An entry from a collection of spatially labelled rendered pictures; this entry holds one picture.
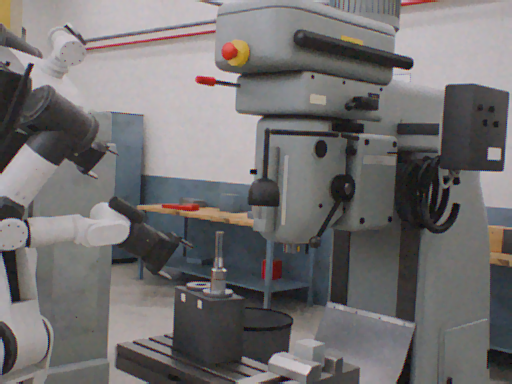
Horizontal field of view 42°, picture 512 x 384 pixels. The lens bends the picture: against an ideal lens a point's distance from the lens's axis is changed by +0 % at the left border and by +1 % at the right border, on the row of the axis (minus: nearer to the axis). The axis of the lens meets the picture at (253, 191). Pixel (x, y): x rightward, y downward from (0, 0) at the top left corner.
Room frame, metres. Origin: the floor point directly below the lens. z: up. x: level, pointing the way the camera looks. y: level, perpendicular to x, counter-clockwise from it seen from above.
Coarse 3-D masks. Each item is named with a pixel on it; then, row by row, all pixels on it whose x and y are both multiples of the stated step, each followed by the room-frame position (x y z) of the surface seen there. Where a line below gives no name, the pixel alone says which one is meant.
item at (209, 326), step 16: (176, 288) 2.08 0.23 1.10; (192, 288) 2.03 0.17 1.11; (208, 288) 2.03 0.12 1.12; (176, 304) 2.07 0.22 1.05; (192, 304) 1.99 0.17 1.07; (208, 304) 1.92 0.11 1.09; (224, 304) 1.93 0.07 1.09; (240, 304) 1.97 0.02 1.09; (176, 320) 2.07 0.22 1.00; (192, 320) 1.99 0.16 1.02; (208, 320) 1.91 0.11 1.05; (224, 320) 1.94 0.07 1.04; (240, 320) 1.97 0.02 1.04; (176, 336) 2.07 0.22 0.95; (192, 336) 1.98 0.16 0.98; (208, 336) 1.91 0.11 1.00; (224, 336) 1.94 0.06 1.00; (240, 336) 1.97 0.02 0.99; (192, 352) 1.98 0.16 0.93; (208, 352) 1.91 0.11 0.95; (224, 352) 1.94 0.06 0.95; (240, 352) 1.97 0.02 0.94
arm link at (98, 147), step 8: (96, 144) 2.21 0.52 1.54; (104, 144) 2.22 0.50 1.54; (80, 152) 2.13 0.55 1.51; (88, 152) 2.17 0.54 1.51; (96, 152) 2.19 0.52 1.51; (104, 152) 2.20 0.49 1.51; (72, 160) 2.14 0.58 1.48; (80, 160) 2.17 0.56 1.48; (88, 160) 2.19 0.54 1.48; (96, 160) 2.20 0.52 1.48; (80, 168) 2.21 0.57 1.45; (88, 168) 2.20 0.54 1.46
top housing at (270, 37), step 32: (256, 0) 1.56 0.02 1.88; (288, 0) 1.52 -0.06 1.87; (224, 32) 1.62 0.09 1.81; (256, 32) 1.55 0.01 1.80; (288, 32) 1.52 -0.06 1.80; (320, 32) 1.58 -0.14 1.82; (352, 32) 1.67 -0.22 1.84; (384, 32) 1.77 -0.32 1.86; (224, 64) 1.63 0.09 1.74; (256, 64) 1.56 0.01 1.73; (288, 64) 1.53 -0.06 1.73; (320, 64) 1.59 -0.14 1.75; (352, 64) 1.68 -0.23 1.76
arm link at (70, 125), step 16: (48, 112) 1.48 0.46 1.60; (64, 112) 1.50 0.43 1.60; (80, 112) 1.54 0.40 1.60; (48, 128) 1.50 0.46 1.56; (64, 128) 1.51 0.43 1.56; (80, 128) 1.53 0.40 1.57; (32, 144) 1.51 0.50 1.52; (48, 144) 1.51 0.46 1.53; (64, 144) 1.52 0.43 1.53; (48, 160) 1.51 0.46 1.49
